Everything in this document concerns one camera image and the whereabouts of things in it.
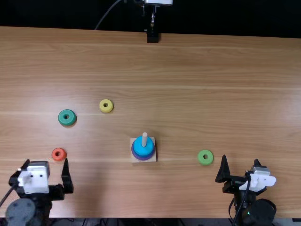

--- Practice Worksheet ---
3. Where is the wooden peg base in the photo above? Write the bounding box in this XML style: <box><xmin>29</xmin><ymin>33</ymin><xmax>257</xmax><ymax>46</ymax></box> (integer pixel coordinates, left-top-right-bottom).
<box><xmin>130</xmin><ymin>132</ymin><xmax>158</xmax><ymax>163</ymax></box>

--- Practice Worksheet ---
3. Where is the orange ring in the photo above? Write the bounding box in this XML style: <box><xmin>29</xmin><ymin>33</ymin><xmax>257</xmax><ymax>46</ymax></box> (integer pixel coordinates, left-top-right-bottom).
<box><xmin>51</xmin><ymin>147</ymin><xmax>67</xmax><ymax>161</ymax></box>

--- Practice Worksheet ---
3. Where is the yellow ring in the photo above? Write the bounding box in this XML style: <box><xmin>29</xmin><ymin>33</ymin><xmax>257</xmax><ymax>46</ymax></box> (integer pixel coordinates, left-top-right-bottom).
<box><xmin>99</xmin><ymin>99</ymin><xmax>114</xmax><ymax>113</ymax></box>

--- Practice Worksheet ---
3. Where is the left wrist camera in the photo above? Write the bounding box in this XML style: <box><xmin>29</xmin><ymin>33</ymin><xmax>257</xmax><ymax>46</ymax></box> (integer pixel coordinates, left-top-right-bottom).
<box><xmin>17</xmin><ymin>161</ymin><xmax>51</xmax><ymax>194</ymax></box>

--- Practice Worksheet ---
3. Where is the black cable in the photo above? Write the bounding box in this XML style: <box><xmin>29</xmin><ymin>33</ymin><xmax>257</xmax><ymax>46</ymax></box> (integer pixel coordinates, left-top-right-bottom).
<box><xmin>0</xmin><ymin>187</ymin><xmax>13</xmax><ymax>208</ymax></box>
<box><xmin>229</xmin><ymin>171</ymin><xmax>251</xmax><ymax>226</ymax></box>

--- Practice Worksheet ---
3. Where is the grey cable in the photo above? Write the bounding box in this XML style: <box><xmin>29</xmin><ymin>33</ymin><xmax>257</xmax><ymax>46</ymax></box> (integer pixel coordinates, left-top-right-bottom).
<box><xmin>94</xmin><ymin>0</ymin><xmax>123</xmax><ymax>31</ymax></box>

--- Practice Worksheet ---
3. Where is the light blue ring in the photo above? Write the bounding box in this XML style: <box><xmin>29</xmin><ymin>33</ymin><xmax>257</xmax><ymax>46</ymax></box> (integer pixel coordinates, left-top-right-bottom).
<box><xmin>133</xmin><ymin>137</ymin><xmax>155</xmax><ymax>155</ymax></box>

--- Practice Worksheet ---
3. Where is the dark green ring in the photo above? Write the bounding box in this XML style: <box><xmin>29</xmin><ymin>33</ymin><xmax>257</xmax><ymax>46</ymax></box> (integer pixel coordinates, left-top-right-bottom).
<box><xmin>57</xmin><ymin>109</ymin><xmax>78</xmax><ymax>127</ymax></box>

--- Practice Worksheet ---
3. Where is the black clamp stand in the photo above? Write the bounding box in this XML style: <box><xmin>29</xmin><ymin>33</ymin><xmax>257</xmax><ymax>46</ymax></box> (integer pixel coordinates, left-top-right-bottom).
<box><xmin>142</xmin><ymin>0</ymin><xmax>159</xmax><ymax>44</ymax></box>

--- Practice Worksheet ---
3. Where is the dark blue ring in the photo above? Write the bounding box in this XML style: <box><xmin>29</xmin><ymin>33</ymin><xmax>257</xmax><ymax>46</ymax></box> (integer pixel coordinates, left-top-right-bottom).
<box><xmin>131</xmin><ymin>138</ymin><xmax>156</xmax><ymax>159</ymax></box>

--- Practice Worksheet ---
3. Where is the light green ring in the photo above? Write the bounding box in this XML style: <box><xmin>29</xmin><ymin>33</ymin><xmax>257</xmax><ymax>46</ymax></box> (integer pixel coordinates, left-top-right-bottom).
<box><xmin>197</xmin><ymin>149</ymin><xmax>214</xmax><ymax>166</ymax></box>

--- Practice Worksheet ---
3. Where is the silver camera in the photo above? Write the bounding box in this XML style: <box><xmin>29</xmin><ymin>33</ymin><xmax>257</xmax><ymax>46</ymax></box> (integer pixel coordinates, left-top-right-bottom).
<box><xmin>143</xmin><ymin>0</ymin><xmax>174</xmax><ymax>7</ymax></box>

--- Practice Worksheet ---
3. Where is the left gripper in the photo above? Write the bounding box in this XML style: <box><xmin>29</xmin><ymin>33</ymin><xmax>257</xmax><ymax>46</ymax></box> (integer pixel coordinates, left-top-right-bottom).
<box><xmin>8</xmin><ymin>158</ymin><xmax>74</xmax><ymax>202</ymax></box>

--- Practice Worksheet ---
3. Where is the purple ring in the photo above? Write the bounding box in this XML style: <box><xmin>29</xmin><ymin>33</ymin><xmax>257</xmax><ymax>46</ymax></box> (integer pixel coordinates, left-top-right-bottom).
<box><xmin>131</xmin><ymin>145</ymin><xmax>156</xmax><ymax>162</ymax></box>

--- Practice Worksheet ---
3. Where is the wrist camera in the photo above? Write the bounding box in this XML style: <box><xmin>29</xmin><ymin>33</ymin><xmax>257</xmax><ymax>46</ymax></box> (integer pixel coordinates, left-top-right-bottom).
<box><xmin>17</xmin><ymin>161</ymin><xmax>51</xmax><ymax>194</ymax></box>
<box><xmin>238</xmin><ymin>166</ymin><xmax>277</xmax><ymax>192</ymax></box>

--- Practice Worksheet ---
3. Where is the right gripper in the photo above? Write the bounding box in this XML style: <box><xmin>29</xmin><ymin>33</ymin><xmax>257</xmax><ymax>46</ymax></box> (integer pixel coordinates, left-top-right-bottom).
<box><xmin>215</xmin><ymin>154</ymin><xmax>267</xmax><ymax>195</ymax></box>

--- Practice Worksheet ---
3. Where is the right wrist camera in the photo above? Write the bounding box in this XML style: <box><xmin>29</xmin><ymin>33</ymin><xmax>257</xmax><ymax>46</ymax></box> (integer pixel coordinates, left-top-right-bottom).
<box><xmin>238</xmin><ymin>166</ymin><xmax>277</xmax><ymax>192</ymax></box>

